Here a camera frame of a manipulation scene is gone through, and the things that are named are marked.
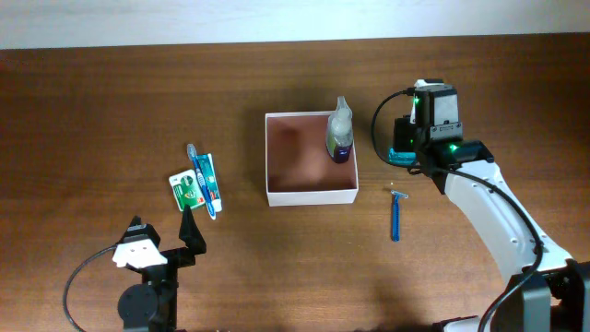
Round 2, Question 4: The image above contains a teal mouthwash bottle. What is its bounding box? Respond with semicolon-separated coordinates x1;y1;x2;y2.
388;148;417;167

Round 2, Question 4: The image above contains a clear soap pump bottle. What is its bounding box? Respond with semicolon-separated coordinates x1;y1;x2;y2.
325;96;354;163

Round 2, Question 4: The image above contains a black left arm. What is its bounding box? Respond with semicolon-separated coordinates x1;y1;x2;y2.
112;206;207;332

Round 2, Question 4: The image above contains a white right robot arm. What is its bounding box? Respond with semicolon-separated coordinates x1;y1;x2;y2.
394;79;589;331

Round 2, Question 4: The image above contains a green Dettol soap bar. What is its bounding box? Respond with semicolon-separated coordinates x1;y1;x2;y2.
169;170;206;212

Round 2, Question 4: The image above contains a teal toothpaste tube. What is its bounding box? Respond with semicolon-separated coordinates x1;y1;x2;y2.
197;153;222;213

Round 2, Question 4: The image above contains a blue disposable razor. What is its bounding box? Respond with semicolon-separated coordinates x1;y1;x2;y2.
391;190;408;242

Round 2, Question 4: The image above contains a blue toothbrush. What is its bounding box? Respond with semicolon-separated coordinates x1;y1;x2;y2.
187;143;217;220

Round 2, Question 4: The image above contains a white square cardboard box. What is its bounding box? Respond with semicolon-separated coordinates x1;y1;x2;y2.
265;111;360;207

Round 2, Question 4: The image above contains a black left camera cable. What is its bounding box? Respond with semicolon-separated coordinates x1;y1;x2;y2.
63;244;118;332

